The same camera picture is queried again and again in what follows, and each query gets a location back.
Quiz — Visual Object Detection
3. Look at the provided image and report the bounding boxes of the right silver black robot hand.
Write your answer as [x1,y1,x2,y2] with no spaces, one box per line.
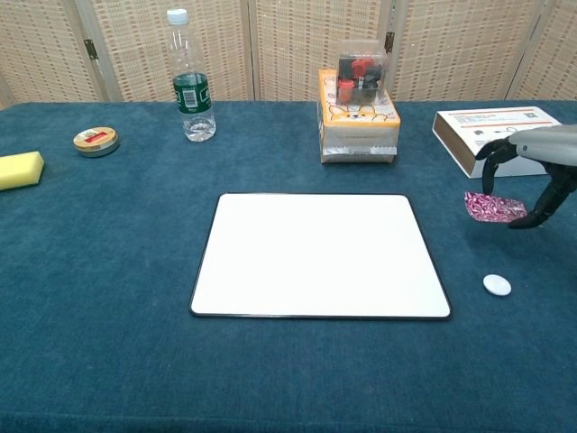
[475,124,577,230]

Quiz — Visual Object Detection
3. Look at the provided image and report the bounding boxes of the white rectangular board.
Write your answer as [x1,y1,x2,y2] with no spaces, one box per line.
[188,192,453,321]

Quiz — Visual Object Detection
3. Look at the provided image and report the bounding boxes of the white cardboard product box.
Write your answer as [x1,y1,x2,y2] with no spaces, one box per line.
[431,106,564,180]

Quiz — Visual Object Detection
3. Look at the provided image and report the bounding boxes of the orange corgi tissue pack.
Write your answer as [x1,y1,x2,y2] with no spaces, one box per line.
[316,68,402,166]

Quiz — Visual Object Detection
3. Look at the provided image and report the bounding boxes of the clear box red black parts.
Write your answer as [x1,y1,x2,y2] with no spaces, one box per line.
[336,39,389,106]

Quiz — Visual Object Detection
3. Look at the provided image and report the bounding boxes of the woven bamboo folding screen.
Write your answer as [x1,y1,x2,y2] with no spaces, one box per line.
[0,0,577,112]

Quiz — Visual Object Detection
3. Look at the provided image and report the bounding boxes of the clear water bottle green label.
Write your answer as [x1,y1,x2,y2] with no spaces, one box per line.
[166,8,217,143]

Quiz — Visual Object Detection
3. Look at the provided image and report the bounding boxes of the round gold tin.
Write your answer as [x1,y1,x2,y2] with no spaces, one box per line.
[72,125,121,159]

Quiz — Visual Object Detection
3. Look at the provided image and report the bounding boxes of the blue felt table cloth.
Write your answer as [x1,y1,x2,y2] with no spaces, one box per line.
[0,101,577,433]

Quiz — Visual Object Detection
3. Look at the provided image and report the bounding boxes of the yellow sponge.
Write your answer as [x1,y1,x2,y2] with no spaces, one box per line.
[0,151,46,192]

